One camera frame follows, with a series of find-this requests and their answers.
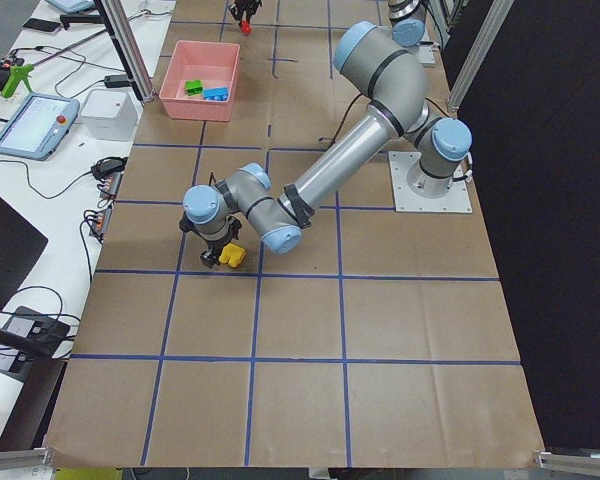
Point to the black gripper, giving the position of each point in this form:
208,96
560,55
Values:
211,247
243,8

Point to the blue toy block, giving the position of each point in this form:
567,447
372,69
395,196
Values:
221,94

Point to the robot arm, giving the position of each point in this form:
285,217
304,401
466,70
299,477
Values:
393,80
407,24

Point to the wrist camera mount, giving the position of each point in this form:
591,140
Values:
185,225

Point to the teach pendant tablet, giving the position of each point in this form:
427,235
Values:
38,126

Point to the white square device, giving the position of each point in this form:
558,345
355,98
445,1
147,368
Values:
109,115

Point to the black power adapter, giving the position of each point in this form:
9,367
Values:
116,81

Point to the yellow toy block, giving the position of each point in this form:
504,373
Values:
232,255

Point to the reach grabber tool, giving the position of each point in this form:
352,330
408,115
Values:
21,73

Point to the aluminium frame post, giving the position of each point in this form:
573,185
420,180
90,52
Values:
118,27

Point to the green toy block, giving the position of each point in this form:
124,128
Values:
193,87

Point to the pink plastic box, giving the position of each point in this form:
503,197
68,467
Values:
201,80

